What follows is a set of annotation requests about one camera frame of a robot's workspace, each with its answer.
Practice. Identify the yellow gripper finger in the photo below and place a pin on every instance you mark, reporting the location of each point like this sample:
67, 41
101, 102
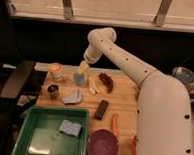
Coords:
82, 67

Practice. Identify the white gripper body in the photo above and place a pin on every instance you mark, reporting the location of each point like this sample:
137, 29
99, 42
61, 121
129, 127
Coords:
92, 55

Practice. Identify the blue sponge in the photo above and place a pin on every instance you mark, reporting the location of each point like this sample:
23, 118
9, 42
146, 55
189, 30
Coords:
70, 128

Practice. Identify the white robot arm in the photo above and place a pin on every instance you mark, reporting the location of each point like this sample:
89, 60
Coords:
164, 124

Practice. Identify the small dark metal cup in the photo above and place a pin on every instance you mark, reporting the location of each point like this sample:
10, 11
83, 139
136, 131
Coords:
53, 91

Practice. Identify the yellow banana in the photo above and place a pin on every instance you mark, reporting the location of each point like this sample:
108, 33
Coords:
92, 86

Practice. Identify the brown grape bunch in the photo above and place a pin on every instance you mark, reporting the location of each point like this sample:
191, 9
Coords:
107, 81

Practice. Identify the orange lidded jar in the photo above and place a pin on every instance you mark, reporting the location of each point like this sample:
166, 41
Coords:
55, 70

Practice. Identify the blue folded cloth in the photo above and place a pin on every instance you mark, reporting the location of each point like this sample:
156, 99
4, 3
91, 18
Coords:
73, 98

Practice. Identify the black remote control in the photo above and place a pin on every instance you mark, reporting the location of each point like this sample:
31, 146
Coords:
100, 111

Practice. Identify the orange carrot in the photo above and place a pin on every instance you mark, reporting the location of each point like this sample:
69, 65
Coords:
114, 125

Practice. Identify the black chair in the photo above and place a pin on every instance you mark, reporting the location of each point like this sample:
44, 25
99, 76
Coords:
12, 81

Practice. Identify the purple bowl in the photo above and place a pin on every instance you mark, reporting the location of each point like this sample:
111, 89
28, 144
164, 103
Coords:
102, 142

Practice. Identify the green plastic tray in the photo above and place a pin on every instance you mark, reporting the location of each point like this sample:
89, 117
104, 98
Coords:
40, 133

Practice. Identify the orange frying pan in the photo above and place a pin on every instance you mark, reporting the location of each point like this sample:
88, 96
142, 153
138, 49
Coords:
134, 146

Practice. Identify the grey bowl at right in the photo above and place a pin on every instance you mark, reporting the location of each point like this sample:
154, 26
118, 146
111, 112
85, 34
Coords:
185, 75

